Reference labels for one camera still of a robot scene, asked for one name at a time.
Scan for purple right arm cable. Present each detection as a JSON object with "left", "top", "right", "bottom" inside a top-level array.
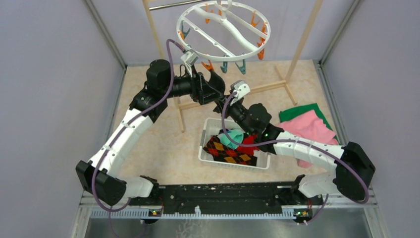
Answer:
[{"left": 221, "top": 92, "right": 370, "bottom": 226}]

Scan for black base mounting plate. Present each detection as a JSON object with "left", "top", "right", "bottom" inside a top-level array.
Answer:
[{"left": 129, "top": 181, "right": 324, "bottom": 223}]

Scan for white perforated plastic basket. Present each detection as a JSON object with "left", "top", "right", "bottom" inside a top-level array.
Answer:
[{"left": 198, "top": 118, "right": 270, "bottom": 172}]

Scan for green cloth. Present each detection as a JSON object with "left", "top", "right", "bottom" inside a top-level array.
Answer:
[{"left": 278, "top": 103, "right": 339, "bottom": 142}]

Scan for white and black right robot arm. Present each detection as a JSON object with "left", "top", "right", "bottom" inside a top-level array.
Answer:
[{"left": 214, "top": 96, "right": 375, "bottom": 204}]

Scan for black argyle sock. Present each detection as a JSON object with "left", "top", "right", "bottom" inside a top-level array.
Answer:
[{"left": 203, "top": 135, "right": 258, "bottom": 167}]

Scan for white slotted cable duct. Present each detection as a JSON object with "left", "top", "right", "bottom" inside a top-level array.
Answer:
[{"left": 111, "top": 207, "right": 296, "bottom": 220}]

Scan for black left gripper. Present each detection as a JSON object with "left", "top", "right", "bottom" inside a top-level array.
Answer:
[{"left": 161, "top": 64, "right": 223, "bottom": 105}]

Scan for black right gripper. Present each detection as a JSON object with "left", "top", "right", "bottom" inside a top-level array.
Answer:
[{"left": 215, "top": 94, "right": 255, "bottom": 137}]

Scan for teal patterned sock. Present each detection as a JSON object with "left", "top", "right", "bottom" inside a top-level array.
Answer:
[{"left": 217, "top": 129, "right": 244, "bottom": 149}]

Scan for white round sock hanger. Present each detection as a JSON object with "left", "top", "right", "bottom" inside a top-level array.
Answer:
[{"left": 176, "top": 0, "right": 272, "bottom": 62}]

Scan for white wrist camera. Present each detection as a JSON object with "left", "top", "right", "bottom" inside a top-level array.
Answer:
[
  {"left": 180, "top": 50, "right": 199, "bottom": 77},
  {"left": 230, "top": 80, "right": 251, "bottom": 106}
]

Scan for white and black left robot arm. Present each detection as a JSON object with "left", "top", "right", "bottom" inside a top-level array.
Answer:
[{"left": 75, "top": 59, "right": 225, "bottom": 212}]

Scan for wooden drying rack frame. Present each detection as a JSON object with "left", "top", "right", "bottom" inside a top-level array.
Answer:
[{"left": 142, "top": 0, "right": 324, "bottom": 134}]

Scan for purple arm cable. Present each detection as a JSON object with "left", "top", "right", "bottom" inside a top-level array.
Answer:
[
  {"left": 91, "top": 39, "right": 188, "bottom": 238},
  {"left": 221, "top": 92, "right": 370, "bottom": 226}
]

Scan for red sock with cat face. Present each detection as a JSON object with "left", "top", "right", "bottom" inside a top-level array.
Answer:
[{"left": 236, "top": 135, "right": 260, "bottom": 156}]

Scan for pink cloth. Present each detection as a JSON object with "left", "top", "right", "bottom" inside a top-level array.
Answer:
[{"left": 279, "top": 110, "right": 339, "bottom": 169}]

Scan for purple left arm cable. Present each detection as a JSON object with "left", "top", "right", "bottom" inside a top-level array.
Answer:
[{"left": 91, "top": 39, "right": 188, "bottom": 238}]

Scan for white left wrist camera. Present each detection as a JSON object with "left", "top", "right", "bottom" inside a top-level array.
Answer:
[{"left": 180, "top": 50, "right": 199, "bottom": 77}]

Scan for aluminium rail frame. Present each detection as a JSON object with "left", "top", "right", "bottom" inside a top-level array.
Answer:
[{"left": 71, "top": 181, "right": 390, "bottom": 238}]

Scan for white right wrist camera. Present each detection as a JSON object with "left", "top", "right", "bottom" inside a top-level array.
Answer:
[{"left": 230, "top": 80, "right": 251, "bottom": 106}]

